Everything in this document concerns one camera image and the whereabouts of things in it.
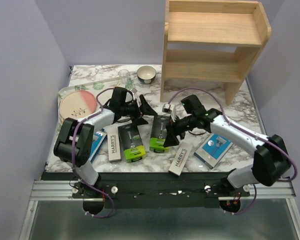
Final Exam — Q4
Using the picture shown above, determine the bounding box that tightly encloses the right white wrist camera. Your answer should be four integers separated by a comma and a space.
162, 103, 177, 122

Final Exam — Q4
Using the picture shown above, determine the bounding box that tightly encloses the aluminium rail frame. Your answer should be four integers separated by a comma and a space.
19, 180, 300, 240

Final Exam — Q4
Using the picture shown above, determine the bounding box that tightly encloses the left white Harry's box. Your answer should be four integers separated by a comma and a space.
107, 126, 121, 163

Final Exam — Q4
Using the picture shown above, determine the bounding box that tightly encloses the pink and cream plate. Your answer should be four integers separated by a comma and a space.
58, 90, 98, 120

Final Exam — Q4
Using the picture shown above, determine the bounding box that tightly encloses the white harry's box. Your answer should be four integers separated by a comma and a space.
107, 126, 121, 163
168, 142, 193, 176

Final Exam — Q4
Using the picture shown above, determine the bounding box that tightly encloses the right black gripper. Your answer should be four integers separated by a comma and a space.
163, 113, 196, 148

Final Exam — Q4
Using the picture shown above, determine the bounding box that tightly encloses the right blue razor package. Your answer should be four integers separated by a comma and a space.
194, 133, 233, 169

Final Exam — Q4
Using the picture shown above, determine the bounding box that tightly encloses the left blue razor package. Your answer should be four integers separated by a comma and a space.
88, 128, 107, 163

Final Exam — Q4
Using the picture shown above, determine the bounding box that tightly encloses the wooden two-tier shelf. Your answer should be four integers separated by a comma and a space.
161, 0, 272, 105

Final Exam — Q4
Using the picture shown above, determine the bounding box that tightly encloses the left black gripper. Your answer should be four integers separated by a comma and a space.
120, 94, 158, 126

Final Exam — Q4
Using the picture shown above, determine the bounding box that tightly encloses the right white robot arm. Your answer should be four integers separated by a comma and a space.
162, 94, 296, 196

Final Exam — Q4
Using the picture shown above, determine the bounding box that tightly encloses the leaf-patterned tray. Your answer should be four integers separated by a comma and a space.
57, 77, 135, 125

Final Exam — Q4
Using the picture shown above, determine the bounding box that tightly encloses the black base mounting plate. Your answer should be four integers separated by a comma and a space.
41, 172, 252, 214

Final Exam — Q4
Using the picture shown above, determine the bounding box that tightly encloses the black green Gillette box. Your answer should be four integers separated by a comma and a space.
149, 115, 170, 153
118, 123, 146, 163

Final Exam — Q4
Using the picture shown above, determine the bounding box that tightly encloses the right white Harry's box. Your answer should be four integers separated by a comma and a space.
168, 142, 193, 176

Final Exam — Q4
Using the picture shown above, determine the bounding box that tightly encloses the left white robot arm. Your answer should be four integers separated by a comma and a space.
53, 86, 157, 198

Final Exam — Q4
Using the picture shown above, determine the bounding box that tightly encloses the dark ceramic bowl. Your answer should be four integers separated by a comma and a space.
136, 65, 157, 84

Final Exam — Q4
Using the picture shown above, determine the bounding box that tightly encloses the blue razor package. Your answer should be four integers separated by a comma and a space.
194, 133, 233, 169
88, 128, 107, 163

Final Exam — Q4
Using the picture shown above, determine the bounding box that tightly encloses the clear plastic cup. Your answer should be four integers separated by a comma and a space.
118, 69, 130, 84

